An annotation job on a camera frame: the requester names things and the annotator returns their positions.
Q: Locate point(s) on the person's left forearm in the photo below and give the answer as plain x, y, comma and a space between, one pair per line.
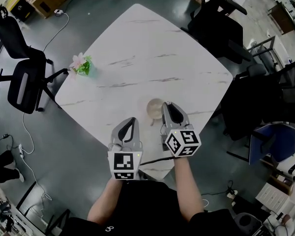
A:
105, 203

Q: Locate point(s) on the green vase with flowers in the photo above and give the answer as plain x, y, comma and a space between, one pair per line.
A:
84, 66

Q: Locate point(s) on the blue plastic chair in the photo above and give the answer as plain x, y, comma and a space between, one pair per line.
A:
275, 144

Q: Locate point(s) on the white and black machine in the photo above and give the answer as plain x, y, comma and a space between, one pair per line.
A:
292, 166

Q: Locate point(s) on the black and yellow case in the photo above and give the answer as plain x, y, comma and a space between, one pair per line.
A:
22, 8

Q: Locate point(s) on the translucent pink cup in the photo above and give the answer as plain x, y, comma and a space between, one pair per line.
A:
154, 108

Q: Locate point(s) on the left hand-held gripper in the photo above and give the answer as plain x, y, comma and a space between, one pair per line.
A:
124, 162

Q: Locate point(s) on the white marble table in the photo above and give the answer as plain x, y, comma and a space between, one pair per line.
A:
137, 58

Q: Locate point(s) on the person's black shirt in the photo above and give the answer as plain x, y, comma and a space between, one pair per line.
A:
147, 210

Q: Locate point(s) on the white power strip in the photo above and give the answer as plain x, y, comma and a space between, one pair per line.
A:
58, 12
20, 151

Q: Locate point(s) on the black office chair with headrest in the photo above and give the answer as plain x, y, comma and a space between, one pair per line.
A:
216, 26

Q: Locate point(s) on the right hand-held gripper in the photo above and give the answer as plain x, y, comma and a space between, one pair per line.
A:
184, 142

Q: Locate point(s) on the person's right forearm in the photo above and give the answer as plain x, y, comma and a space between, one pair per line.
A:
188, 188

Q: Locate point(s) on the white drawer cabinet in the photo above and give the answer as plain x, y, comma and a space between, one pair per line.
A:
273, 200

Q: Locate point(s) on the black mesh office chair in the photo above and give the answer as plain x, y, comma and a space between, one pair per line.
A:
265, 99

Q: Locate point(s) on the black office chair grey armrests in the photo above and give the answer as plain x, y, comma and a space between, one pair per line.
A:
24, 82

